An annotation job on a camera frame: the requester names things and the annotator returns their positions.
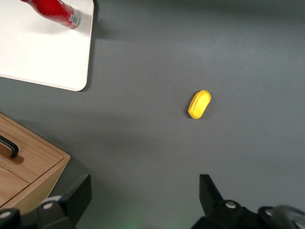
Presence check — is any wooden two-drawer cabinet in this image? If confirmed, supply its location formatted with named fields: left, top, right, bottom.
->
left=0, top=112, right=71, bottom=210

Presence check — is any wooden drawer front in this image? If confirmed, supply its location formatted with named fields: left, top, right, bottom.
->
left=0, top=166, right=31, bottom=208
left=0, top=116, right=65, bottom=185

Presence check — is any yellow toy lemon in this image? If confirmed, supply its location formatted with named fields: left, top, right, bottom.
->
left=187, top=90, right=212, bottom=120

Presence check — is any black metal drawer handle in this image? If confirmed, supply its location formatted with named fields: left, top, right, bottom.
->
left=0, top=135, right=20, bottom=159

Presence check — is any cream rectangular tray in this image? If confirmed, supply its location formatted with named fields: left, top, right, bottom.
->
left=0, top=0, right=95, bottom=92

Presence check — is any red coke bottle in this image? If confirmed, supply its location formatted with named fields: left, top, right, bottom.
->
left=20, top=0, right=81, bottom=30

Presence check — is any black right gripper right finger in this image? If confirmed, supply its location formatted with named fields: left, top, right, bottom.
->
left=190, top=174, right=305, bottom=229

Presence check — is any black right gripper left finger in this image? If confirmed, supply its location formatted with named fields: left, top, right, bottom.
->
left=0, top=174, right=92, bottom=229

